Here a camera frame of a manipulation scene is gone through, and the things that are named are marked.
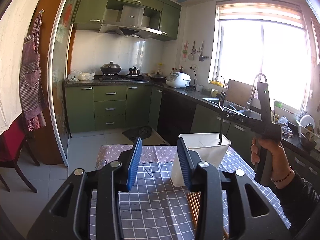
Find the dark brown wooden chopstick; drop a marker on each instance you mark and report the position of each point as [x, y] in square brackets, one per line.
[225, 234]

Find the red wooden chair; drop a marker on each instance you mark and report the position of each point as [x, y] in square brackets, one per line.
[12, 142]

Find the plain wooden chopstick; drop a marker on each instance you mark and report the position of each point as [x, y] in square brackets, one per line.
[189, 201]

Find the right forearm dark sleeve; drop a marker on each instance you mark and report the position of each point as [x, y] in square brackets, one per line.
[298, 200]

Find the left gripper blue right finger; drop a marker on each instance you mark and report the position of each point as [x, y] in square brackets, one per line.
[188, 160]

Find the black wok with lid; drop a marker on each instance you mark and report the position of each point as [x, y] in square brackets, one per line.
[110, 68]

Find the steel range hood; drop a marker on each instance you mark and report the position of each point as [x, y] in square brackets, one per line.
[129, 22]

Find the grey checked tablecloth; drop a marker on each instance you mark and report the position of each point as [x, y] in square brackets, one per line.
[154, 208]

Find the green lower cabinets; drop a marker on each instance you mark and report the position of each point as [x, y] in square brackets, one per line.
[103, 107]

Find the green upper cabinets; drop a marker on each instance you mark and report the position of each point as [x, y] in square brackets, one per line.
[164, 15]

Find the white plastic utensil holder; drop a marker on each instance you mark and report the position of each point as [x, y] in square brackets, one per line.
[208, 148]

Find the white rice cooker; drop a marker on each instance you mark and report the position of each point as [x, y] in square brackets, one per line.
[178, 80]

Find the steel kitchen faucet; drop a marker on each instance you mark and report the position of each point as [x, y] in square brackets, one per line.
[253, 88]

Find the green cabinets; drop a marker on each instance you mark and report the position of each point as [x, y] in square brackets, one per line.
[164, 15]
[103, 107]

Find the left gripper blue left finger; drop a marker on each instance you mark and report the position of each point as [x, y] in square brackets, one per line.
[130, 160]

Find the gas stove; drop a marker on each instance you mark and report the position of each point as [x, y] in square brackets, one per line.
[115, 77]

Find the light bamboo chopstick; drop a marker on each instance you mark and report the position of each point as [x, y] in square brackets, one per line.
[195, 204]

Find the red checked apron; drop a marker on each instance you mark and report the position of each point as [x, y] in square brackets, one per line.
[31, 93]

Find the wooden cutting board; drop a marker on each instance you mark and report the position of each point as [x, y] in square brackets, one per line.
[238, 92]

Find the steel kitchen sink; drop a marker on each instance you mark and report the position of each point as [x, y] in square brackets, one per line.
[235, 108]

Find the white plastic bag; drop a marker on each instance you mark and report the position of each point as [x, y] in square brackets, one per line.
[77, 75]

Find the right hand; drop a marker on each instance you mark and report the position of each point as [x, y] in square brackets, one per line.
[282, 173]

